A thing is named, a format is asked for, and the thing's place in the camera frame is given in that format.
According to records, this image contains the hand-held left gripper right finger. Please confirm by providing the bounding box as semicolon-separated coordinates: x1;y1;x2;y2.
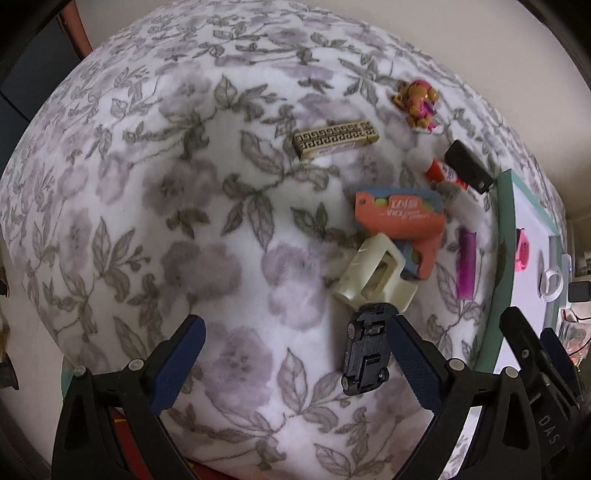
387;314;543;480

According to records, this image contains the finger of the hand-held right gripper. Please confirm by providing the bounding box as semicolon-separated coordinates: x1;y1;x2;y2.
499;306;546;402
539;327;581;411

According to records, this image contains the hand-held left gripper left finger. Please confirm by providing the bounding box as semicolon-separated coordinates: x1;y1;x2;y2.
52;315;207;480

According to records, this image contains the black toy car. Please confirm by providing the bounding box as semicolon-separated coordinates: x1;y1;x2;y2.
341;302;399;397

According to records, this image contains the pink toy dog figure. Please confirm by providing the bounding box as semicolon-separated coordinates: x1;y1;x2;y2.
392;78;441;134

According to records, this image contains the pink round toy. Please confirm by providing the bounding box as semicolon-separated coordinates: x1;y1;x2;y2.
515;227;533;274

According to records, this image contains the magenta plastic stick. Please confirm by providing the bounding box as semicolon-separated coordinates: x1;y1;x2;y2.
456;229;477;301

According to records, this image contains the cream plastic holder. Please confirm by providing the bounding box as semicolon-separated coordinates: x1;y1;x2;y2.
332;233;419;311

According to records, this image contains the orange toy gun pack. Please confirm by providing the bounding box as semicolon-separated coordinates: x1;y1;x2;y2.
355;187;448;281

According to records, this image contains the floral blanket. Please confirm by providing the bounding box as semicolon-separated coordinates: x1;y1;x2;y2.
0;0;568;480

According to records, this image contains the red and white glue stick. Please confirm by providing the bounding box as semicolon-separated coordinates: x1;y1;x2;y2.
425;158;471;199

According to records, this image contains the black key fob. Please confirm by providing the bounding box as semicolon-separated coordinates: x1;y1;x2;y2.
444;140;495;195

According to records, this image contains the gold patterned box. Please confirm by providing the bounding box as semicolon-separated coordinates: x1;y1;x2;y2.
293;119;382;161

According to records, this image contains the reddish wooden board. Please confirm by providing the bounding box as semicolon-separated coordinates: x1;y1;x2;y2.
60;0;95;58

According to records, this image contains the white ring-shaped gadget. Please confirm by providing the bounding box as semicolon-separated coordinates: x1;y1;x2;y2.
538;256;571;302

